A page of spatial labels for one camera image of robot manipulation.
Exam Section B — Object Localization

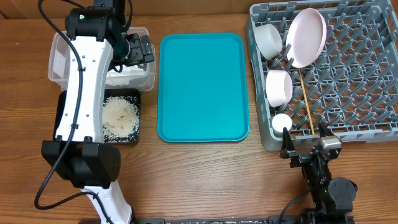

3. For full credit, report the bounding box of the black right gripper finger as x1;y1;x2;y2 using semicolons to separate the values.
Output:
318;123;334;138
280;127;296;159

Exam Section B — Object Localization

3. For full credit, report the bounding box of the white cup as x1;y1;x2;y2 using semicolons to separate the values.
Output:
271;113;293;138

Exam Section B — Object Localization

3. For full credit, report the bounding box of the wooden chopstick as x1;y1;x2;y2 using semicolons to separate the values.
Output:
298;68;315;135

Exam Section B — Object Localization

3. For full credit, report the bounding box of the small white rice plate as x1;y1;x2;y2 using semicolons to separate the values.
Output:
266;70;293;108

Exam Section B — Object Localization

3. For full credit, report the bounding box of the large white plate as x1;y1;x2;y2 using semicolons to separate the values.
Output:
286;8;327;68

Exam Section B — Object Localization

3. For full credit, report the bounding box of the grey bowl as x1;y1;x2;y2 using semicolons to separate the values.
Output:
254;24;282;60

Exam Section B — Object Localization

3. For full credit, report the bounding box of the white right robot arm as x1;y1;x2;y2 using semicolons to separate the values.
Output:
277;123;358;223

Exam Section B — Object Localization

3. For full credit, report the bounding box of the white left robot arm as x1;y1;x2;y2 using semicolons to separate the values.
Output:
41;1;154;223

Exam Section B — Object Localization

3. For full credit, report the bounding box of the black food waste tray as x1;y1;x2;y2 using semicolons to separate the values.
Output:
52;88;141;146

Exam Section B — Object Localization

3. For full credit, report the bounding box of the grey dishwasher rack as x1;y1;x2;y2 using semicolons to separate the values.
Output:
246;0;397;151

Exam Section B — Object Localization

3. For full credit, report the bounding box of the clear plastic waste bin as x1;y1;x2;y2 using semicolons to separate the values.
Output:
48;34;156;91

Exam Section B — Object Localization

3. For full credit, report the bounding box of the white crumpled tissue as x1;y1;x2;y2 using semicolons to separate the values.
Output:
106;65;148;86

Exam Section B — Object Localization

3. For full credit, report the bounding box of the spilled rice pile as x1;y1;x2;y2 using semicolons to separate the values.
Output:
101;96;140;143

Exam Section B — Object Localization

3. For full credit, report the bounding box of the teal serving tray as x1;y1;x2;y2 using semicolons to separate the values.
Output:
157;33;250;142

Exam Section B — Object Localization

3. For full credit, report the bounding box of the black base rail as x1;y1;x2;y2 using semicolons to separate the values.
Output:
132;216;354;224

